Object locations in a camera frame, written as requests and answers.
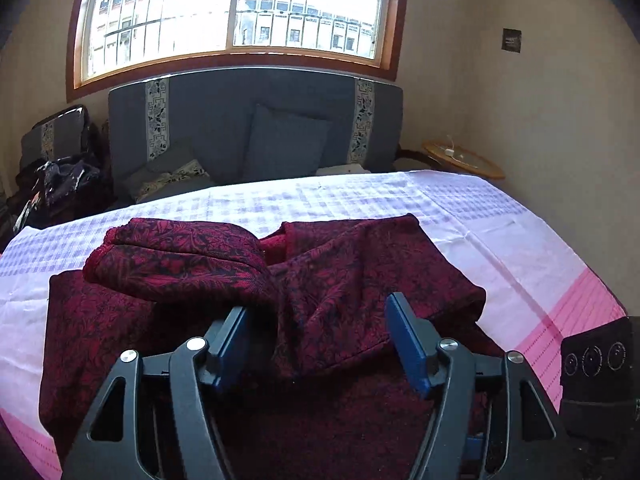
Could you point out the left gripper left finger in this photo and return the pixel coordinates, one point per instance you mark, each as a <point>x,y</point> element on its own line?
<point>111,444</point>

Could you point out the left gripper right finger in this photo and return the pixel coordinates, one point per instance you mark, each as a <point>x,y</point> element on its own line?
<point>492,417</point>

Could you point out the dark red floral garment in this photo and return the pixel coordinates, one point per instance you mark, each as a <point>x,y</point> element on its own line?
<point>328,398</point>

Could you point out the dark clothes pile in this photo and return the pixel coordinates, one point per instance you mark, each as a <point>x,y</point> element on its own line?
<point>51,192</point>

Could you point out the pink checked bed sheet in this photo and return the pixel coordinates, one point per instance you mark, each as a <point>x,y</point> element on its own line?
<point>538,290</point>

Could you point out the patterned grey cushion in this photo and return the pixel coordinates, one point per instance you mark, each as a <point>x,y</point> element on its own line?
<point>174,172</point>

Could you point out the round wooden side table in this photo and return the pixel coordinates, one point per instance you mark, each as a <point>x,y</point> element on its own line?
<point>469,162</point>

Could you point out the white book on bed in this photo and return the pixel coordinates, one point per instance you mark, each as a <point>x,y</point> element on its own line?
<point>341,169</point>

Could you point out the grey square pillow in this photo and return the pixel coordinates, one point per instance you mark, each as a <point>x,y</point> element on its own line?
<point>284,145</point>

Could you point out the wood framed main window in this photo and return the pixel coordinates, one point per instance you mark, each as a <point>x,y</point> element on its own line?
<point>113,42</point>

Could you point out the white charger with cable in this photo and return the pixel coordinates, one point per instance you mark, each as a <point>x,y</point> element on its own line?
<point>450,148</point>

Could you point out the dark wall switch plate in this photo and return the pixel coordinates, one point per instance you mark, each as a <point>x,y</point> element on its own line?
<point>511,40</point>

